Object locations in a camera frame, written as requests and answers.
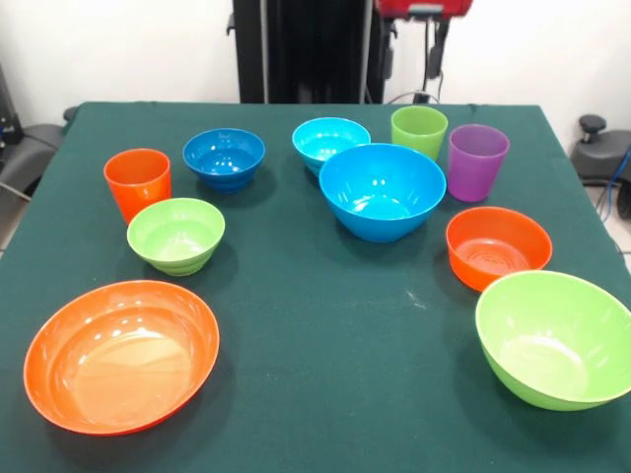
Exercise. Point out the small orange bowl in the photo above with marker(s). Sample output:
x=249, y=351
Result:
x=493, y=246

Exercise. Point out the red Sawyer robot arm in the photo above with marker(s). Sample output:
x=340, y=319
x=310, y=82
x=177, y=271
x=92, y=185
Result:
x=424, y=7

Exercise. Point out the large blue bowl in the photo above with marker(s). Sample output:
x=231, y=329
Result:
x=382, y=197

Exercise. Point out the small turquoise bowl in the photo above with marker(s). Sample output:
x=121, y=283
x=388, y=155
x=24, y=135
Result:
x=325, y=138

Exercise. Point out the dark green tablecloth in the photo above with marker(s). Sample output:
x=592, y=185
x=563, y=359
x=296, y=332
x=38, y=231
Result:
x=320, y=345

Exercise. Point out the dark blue bowl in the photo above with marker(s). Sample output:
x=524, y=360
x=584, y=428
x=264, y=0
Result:
x=224, y=157

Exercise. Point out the small green bowl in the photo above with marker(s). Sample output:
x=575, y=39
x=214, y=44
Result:
x=175, y=236

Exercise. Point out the green cup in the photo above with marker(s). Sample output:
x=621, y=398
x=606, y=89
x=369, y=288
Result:
x=419, y=130

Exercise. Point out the purple cup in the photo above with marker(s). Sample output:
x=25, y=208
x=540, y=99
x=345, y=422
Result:
x=475, y=167

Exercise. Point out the orange cup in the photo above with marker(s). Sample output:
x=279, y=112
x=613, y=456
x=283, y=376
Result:
x=138, y=182

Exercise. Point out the large orange bowl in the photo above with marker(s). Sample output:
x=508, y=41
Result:
x=118, y=359

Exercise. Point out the large green bowl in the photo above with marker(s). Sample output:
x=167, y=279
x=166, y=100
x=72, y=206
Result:
x=547, y=340

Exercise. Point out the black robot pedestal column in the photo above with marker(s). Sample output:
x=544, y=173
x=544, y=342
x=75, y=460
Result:
x=315, y=49

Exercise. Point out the grey pedestal leg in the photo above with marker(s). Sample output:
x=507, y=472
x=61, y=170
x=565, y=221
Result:
x=599, y=153
x=29, y=148

